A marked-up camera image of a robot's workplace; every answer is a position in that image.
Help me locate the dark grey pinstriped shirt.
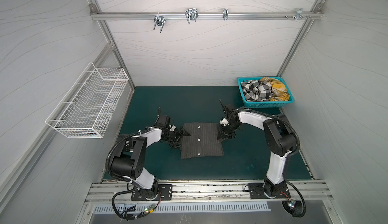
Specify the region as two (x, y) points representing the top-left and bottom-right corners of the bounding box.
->
(181, 123), (224, 159)

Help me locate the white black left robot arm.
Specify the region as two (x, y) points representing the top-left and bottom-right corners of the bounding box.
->
(105, 115), (190, 200)

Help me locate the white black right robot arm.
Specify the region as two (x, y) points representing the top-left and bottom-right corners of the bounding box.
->
(217, 105), (300, 198)

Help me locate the black white checkered shirt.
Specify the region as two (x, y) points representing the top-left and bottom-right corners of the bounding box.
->
(240, 80), (273, 102)

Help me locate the teal plastic laundry basket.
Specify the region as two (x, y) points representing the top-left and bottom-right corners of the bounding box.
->
(237, 77), (295, 108)

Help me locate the yellow plaid shirt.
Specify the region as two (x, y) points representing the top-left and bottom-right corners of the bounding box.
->
(260, 77), (291, 102)

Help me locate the white slotted vent strip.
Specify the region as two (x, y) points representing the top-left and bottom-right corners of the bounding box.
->
(93, 201), (271, 214)

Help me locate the metal u-bolt clamp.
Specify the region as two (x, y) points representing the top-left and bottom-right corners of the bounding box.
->
(153, 15), (166, 33)

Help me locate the metal double hook clamp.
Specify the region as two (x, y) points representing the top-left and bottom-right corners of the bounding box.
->
(185, 8), (199, 24)

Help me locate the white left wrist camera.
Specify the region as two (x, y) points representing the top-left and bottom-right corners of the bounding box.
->
(169, 125), (176, 132)

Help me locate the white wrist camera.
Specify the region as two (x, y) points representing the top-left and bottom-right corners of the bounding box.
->
(219, 118), (229, 127)
(169, 125), (176, 132)

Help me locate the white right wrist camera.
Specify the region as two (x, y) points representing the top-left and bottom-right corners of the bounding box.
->
(219, 118), (229, 127)

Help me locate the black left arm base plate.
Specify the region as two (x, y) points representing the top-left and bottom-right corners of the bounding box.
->
(131, 184), (172, 201)

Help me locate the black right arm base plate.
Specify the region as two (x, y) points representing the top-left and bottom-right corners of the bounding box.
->
(248, 182), (291, 199)

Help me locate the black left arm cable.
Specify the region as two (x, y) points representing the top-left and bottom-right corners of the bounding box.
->
(105, 106), (163, 220)

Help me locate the white wire wall basket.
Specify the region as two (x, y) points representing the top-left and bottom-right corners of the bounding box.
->
(45, 62), (128, 139)

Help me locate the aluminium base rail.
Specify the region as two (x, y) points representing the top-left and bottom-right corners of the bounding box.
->
(85, 180), (334, 204)

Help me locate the small metal ring clamp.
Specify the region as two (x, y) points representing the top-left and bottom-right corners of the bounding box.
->
(223, 8), (229, 21)

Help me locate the aluminium top cross rail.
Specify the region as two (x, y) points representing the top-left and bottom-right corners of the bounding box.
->
(91, 10), (324, 21)

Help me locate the metal bracket with bolts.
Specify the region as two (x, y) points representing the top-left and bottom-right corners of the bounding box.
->
(285, 8), (312, 21)

